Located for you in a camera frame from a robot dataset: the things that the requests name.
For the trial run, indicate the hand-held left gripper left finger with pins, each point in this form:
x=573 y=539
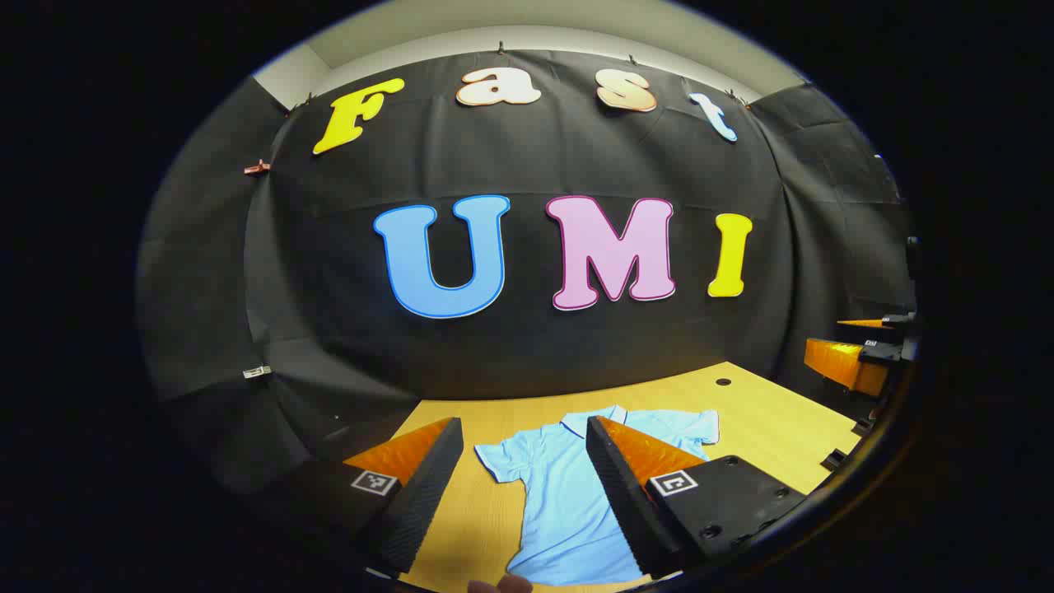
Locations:
x=428 y=494

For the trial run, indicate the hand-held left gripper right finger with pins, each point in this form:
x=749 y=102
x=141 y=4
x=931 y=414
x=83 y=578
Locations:
x=626 y=502

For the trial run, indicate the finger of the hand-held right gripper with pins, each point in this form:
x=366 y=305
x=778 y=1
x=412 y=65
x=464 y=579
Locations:
x=865 y=324
x=840 y=362

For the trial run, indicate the light blue T-shirt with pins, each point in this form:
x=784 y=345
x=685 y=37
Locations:
x=568 y=494

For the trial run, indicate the black backdrop cloth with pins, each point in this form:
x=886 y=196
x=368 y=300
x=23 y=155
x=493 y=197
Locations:
x=527 y=329

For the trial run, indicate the white backdrop clip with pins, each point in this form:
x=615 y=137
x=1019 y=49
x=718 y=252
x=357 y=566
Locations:
x=257 y=372

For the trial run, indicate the red backdrop clip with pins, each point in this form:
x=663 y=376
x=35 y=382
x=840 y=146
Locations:
x=257 y=168

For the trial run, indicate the black table edge bracket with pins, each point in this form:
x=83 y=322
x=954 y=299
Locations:
x=833 y=459

